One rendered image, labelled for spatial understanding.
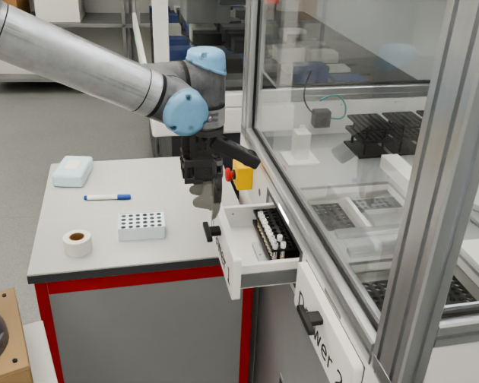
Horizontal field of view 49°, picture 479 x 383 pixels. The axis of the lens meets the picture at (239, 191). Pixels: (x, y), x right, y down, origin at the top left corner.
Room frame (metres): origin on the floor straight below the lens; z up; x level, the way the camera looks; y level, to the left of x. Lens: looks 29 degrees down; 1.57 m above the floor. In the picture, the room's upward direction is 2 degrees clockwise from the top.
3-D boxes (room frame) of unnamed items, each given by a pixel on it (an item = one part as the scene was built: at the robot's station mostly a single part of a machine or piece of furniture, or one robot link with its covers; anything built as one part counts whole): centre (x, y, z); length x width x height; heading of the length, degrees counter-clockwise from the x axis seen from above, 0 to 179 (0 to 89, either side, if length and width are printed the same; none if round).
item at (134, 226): (1.22, 0.26, 0.78); 0.12 x 0.08 x 0.04; 101
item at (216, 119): (1.01, 0.07, 1.18); 0.08 x 0.08 x 0.05
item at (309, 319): (0.74, -0.14, 0.91); 0.07 x 0.04 x 0.01; 13
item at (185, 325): (1.38, 0.29, 0.38); 0.62 x 0.58 x 0.76; 13
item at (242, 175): (1.37, 0.00, 0.88); 0.07 x 0.05 x 0.07; 13
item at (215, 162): (1.01, 0.08, 1.10); 0.09 x 0.08 x 0.12; 103
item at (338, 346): (0.74, -0.17, 0.87); 0.29 x 0.02 x 0.11; 13
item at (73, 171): (1.53, 0.54, 0.78); 0.15 x 0.10 x 0.04; 1
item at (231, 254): (1.02, 0.03, 0.87); 0.29 x 0.02 x 0.11; 13
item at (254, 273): (1.07, -0.17, 0.86); 0.40 x 0.26 x 0.06; 103
